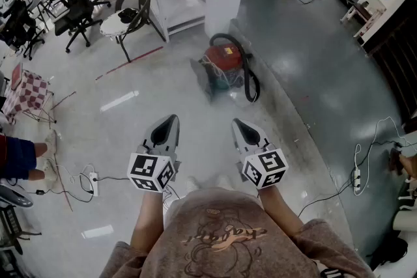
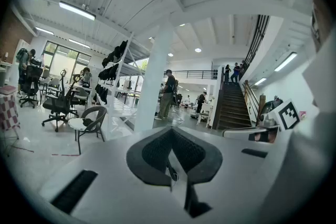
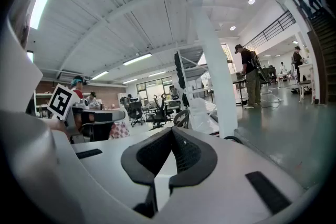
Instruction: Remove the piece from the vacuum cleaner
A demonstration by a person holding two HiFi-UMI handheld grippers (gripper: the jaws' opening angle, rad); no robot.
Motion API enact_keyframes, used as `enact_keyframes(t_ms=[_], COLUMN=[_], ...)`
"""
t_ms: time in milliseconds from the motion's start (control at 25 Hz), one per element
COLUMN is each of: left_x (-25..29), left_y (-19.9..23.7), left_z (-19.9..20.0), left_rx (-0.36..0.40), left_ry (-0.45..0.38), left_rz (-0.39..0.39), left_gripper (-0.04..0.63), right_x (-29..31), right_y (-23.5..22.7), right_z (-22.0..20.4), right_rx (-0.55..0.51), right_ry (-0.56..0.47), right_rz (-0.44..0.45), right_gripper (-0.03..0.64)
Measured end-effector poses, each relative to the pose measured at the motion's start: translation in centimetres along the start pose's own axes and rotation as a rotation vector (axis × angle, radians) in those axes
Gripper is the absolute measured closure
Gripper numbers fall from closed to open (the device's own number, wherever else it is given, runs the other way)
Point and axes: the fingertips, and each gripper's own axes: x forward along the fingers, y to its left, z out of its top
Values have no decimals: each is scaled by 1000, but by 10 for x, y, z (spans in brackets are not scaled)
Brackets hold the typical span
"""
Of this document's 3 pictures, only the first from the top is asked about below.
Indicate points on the white paper roll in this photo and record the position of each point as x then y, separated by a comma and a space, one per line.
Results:
405, 219

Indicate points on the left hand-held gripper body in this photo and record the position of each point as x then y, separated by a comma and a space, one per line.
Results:
143, 166

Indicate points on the red checkered cloth table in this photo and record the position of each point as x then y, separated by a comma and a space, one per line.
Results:
27, 94

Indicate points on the person's right forearm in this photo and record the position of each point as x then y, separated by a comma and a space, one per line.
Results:
277, 211

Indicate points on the red floor tape strip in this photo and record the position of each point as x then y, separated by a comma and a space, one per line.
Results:
130, 62

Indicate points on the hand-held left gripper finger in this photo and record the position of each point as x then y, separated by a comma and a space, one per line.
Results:
176, 136
148, 139

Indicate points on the white power strip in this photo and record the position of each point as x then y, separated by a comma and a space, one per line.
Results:
94, 184
357, 180

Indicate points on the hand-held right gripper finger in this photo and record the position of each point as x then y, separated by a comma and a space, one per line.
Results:
262, 136
236, 138

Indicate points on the red vacuum cleaner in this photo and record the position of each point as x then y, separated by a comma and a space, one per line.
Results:
224, 58

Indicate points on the black office chair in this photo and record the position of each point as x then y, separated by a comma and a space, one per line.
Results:
19, 26
76, 9

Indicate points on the person's left forearm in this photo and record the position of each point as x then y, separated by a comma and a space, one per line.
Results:
146, 221

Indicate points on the person's brown printed shirt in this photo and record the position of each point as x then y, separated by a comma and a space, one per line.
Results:
228, 237

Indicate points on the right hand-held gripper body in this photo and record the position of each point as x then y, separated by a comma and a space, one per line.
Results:
264, 166

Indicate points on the round chair with white cushion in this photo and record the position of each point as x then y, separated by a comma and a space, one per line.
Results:
114, 24

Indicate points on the black item on chair cushion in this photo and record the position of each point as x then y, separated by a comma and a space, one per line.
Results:
128, 14

